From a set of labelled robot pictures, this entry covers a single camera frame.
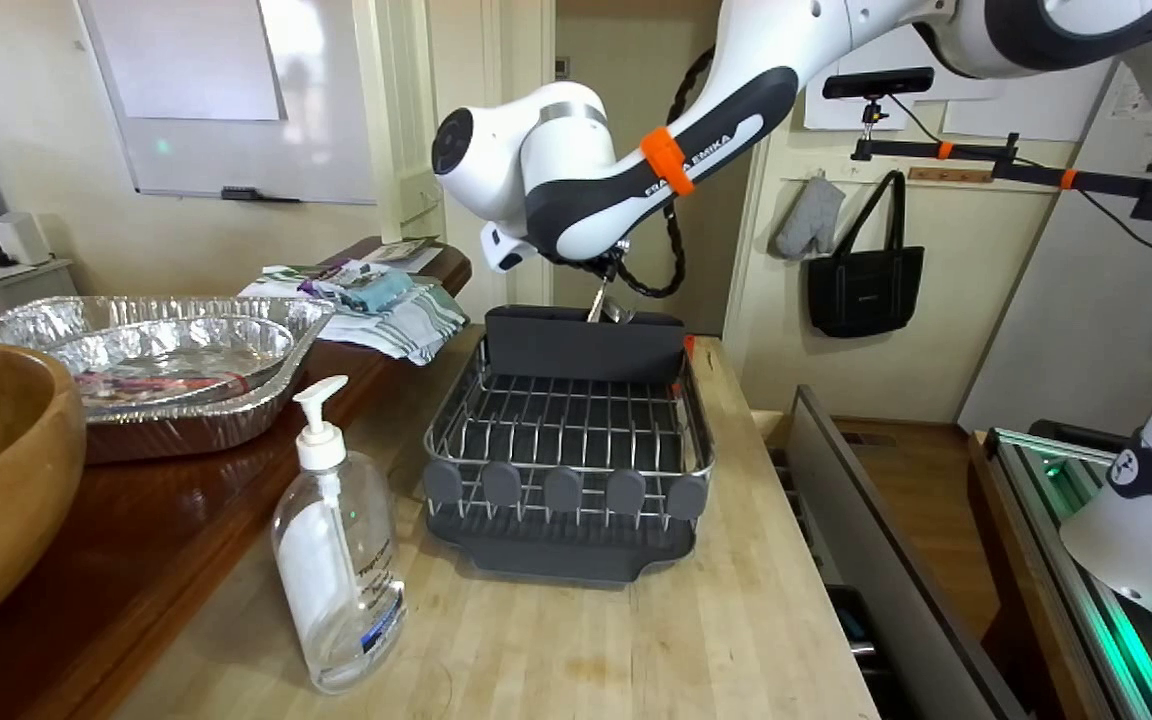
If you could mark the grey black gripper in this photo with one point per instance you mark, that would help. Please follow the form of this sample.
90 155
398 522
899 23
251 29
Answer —
617 269

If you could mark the silver fork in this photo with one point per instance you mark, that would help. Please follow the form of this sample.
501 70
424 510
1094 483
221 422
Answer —
599 307

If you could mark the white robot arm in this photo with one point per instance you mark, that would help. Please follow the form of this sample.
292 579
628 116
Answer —
563 146

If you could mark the grey oven mitt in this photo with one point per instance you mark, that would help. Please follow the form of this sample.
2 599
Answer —
811 219

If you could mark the white paper stack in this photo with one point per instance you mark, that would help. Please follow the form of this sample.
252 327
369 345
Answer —
400 335

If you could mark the teal packet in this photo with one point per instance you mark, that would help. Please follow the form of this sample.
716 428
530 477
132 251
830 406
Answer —
379 290

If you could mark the black tote bag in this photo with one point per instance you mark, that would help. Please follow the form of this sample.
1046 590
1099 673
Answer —
861 285

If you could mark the grey kitchen drawer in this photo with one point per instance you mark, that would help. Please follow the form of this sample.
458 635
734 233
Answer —
871 532

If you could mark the black whiteboard eraser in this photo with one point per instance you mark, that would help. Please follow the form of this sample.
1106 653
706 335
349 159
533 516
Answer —
259 198

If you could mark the clear hand sanitizer bottle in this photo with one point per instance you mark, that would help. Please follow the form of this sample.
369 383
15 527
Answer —
336 585

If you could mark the whiteboard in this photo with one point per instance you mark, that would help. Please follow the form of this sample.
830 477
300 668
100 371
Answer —
200 135

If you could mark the aluminium foil tray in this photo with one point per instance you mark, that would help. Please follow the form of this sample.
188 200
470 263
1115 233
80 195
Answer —
162 345

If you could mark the small white box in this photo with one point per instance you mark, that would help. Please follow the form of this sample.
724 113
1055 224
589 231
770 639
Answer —
17 237

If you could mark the black depth camera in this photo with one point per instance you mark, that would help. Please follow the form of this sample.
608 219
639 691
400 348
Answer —
879 80

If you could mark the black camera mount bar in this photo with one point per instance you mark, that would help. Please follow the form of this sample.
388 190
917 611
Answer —
1002 165

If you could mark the metal robot mount frame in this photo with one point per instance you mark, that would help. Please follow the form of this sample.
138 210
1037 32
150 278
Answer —
1070 626

